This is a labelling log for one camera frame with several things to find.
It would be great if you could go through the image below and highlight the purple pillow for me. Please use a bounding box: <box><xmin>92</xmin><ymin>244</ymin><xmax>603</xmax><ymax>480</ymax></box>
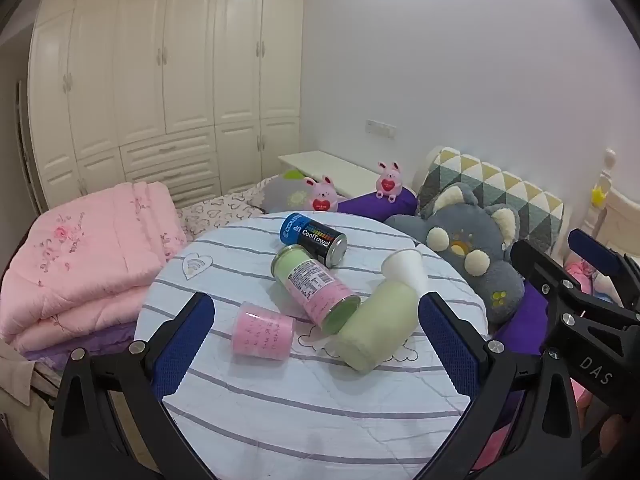
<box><xmin>337</xmin><ymin>187</ymin><xmax>419</xmax><ymax>224</ymax></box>

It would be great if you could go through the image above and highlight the pink cup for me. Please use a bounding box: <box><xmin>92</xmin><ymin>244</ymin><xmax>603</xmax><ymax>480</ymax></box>
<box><xmin>231</xmin><ymin>301</ymin><xmax>296</xmax><ymax>361</ymax></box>

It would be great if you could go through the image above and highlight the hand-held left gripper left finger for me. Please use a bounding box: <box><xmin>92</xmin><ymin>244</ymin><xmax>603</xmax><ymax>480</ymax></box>
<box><xmin>48</xmin><ymin>291</ymin><xmax>216</xmax><ymax>480</ymax></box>

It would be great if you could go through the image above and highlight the green and pink can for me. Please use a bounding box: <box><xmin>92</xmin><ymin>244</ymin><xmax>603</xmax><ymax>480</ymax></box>
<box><xmin>271</xmin><ymin>244</ymin><xmax>362</xmax><ymax>334</ymax></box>

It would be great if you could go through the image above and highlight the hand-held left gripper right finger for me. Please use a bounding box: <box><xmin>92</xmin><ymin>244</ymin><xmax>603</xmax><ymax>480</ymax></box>
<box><xmin>414</xmin><ymin>291</ymin><xmax>584</xmax><ymax>480</ymax></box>

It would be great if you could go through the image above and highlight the beige cloth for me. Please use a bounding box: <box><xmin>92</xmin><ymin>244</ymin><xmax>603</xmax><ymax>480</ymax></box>
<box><xmin>0</xmin><ymin>344</ymin><xmax>62</xmax><ymax>413</ymax></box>

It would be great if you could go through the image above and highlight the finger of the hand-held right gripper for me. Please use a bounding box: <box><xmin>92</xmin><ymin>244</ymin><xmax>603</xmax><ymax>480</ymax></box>
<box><xmin>568</xmin><ymin>228</ymin><xmax>640</xmax><ymax>311</ymax></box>
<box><xmin>509</xmin><ymin>238</ymin><xmax>640</xmax><ymax>328</ymax></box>

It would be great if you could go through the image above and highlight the striped white table cloth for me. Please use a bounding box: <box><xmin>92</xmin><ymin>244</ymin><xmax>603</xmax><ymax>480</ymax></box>
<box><xmin>134</xmin><ymin>210</ymin><xmax>492</xmax><ymax>480</ymax></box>

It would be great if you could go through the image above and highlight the pale green bottle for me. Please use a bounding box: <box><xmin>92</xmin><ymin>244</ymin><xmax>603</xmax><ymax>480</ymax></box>
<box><xmin>336</xmin><ymin>280</ymin><xmax>422</xmax><ymax>373</ymax></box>

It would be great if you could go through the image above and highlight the white low desk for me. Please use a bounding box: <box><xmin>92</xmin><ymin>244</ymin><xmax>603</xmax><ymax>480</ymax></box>
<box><xmin>278</xmin><ymin>151</ymin><xmax>387</xmax><ymax>197</ymax></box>

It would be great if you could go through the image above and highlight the pink bunny plush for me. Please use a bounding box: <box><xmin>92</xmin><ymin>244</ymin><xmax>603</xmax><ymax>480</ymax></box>
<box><xmin>303</xmin><ymin>176</ymin><xmax>341</xmax><ymax>213</ymax></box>
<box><xmin>375</xmin><ymin>161</ymin><xmax>407</xmax><ymax>199</ymax></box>

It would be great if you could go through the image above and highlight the pink folded quilt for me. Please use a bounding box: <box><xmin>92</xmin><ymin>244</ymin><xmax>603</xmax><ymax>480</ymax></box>
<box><xmin>0</xmin><ymin>181</ymin><xmax>189</xmax><ymax>357</ymax></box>

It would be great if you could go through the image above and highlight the grey round plush pillow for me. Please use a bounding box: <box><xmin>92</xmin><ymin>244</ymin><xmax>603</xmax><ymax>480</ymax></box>
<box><xmin>260</xmin><ymin>170</ymin><xmax>321</xmax><ymax>214</ymax></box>

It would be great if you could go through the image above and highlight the heart print bed sheet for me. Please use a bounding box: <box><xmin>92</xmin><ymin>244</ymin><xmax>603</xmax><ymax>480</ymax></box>
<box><xmin>176</xmin><ymin>175</ymin><xmax>282</xmax><ymax>242</ymax></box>

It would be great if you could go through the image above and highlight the white bed frame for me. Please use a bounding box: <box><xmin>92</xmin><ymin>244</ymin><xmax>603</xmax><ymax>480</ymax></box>
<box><xmin>581</xmin><ymin>148</ymin><xmax>640</xmax><ymax>263</ymax></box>

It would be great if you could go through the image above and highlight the triangle patterned cushion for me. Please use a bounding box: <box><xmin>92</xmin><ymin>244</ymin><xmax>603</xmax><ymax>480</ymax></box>
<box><xmin>414</xmin><ymin>147</ymin><xmax>566</xmax><ymax>257</ymax></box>

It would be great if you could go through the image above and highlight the white paper cup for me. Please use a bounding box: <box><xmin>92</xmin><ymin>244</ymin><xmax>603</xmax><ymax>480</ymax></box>
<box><xmin>381</xmin><ymin>248</ymin><xmax>429</xmax><ymax>297</ymax></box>

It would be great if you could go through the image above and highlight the blue and black can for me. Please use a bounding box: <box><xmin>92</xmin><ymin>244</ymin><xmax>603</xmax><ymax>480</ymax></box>
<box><xmin>279</xmin><ymin>212</ymin><xmax>349</xmax><ymax>268</ymax></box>

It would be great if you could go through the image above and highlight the cream wardrobe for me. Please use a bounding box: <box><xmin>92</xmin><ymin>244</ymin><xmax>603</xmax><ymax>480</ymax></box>
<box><xmin>27</xmin><ymin>0</ymin><xmax>306</xmax><ymax>212</ymax></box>

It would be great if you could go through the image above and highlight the purple blanket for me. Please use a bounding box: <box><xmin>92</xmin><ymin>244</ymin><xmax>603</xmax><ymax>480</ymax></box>
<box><xmin>22</xmin><ymin>321</ymin><xmax>145</xmax><ymax>362</ymax></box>

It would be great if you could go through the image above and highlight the white wall socket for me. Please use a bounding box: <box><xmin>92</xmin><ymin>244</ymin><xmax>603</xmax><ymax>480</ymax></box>
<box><xmin>365</xmin><ymin>119</ymin><xmax>398</xmax><ymax>139</ymax></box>

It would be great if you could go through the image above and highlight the grey koala plush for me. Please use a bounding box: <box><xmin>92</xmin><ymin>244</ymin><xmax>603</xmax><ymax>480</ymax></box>
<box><xmin>384</xmin><ymin>182</ymin><xmax>527</xmax><ymax>324</ymax></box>

